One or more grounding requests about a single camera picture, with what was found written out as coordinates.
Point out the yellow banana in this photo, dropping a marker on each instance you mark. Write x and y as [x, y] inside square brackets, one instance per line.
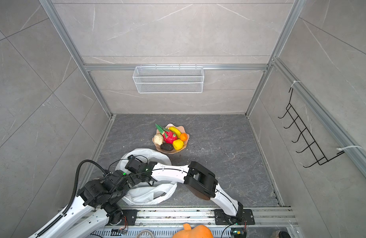
[175, 131]

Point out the pink scalloped bowl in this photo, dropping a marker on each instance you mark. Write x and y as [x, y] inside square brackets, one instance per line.
[182, 130]

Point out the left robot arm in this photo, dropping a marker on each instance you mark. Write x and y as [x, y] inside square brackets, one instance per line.
[92, 207]

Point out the black wire hook rack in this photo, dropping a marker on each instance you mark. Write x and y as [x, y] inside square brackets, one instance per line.
[305, 135]

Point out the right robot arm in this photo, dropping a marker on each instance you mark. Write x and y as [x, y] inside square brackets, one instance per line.
[201, 181]

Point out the yellow lemon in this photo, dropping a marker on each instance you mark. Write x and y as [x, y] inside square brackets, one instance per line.
[178, 144]

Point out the dark brown avocado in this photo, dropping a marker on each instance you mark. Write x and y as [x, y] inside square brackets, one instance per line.
[167, 147]

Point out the orange fruit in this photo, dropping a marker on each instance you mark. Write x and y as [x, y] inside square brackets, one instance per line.
[183, 137]

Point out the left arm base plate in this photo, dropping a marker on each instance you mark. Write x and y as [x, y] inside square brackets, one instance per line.
[128, 217]

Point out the white wire mesh basket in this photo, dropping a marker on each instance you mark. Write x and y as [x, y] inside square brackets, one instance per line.
[168, 79]

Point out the orange pumpkin toy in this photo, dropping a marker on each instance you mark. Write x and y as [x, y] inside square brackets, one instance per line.
[200, 231]

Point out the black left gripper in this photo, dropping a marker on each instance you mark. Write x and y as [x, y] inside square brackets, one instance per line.
[128, 187]

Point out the pink dragon fruit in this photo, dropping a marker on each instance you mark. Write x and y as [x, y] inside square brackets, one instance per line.
[169, 136]

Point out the white plastic bag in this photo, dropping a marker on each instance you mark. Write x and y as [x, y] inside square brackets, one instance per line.
[143, 193]

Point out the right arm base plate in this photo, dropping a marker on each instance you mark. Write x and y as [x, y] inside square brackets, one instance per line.
[244, 217]

